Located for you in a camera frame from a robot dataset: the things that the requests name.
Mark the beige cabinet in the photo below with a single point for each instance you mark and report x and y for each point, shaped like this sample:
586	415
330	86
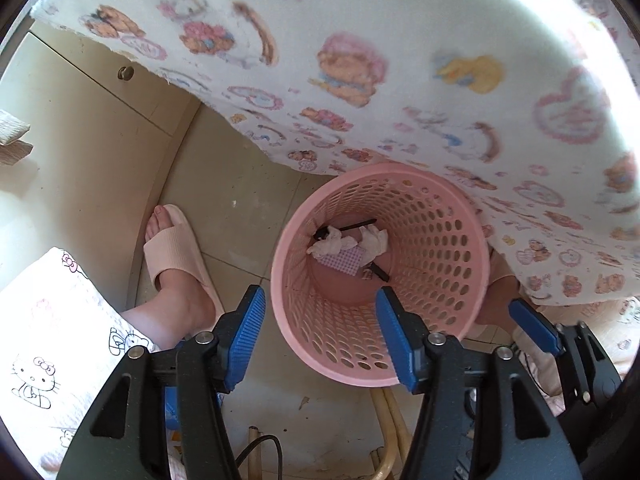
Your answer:
75	125

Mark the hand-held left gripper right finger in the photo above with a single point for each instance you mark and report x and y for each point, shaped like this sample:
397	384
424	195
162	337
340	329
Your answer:
400	345

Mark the person's left foot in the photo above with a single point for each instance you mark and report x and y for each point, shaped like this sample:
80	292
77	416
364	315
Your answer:
170	310

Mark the pink left slipper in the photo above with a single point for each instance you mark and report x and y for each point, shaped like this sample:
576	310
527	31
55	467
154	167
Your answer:
170	255

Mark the black plastic spoon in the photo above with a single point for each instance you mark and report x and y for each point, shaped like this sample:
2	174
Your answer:
359	223

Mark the black wrapper white label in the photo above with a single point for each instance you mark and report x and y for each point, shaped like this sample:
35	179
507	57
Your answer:
381	274

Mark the white cartoon cat print clothing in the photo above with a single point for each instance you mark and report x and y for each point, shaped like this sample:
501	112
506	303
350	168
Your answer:
50	340

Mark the person's right foot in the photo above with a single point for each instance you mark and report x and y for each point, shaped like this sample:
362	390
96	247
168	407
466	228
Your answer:
500	300

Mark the bear print tablecloth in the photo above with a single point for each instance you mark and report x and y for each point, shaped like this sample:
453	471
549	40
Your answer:
400	35

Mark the purple tissue packet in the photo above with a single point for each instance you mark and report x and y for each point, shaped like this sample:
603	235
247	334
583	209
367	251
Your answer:
345	261

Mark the folded white paper towel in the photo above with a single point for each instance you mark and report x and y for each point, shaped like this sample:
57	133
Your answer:
10	127

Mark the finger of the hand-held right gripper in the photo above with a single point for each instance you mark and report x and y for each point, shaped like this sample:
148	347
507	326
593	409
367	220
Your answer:
532	321

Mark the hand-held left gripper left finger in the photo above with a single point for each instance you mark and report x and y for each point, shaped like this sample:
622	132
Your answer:
245	340

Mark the brass cabinet knob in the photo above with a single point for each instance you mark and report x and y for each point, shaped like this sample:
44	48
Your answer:
125	72

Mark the white tissue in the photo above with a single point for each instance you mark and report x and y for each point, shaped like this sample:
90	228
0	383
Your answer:
332	246
374	240

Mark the person's foot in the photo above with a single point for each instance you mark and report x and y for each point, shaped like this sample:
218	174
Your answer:
170	310
500	300

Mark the pink perforated wastebasket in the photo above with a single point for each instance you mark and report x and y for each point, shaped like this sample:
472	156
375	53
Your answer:
440	260

